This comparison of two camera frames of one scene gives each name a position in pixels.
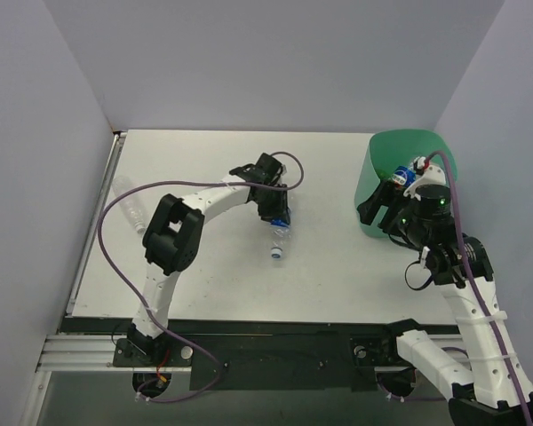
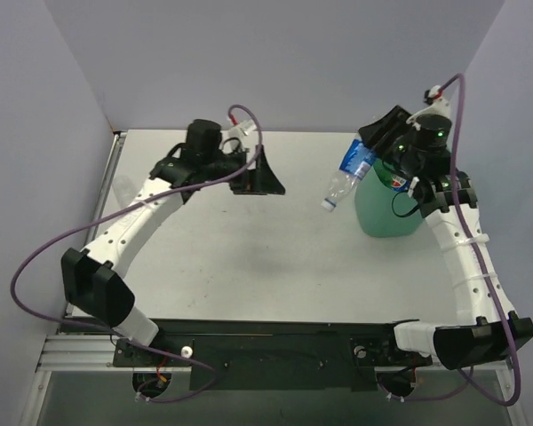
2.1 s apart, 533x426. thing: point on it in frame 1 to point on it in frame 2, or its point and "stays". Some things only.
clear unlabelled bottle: x=131 y=203 stays
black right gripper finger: x=369 y=208 to x=377 y=134
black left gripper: x=274 y=206 to x=250 y=176
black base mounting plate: x=269 y=356 stays
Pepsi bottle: x=281 y=232 to x=356 y=163
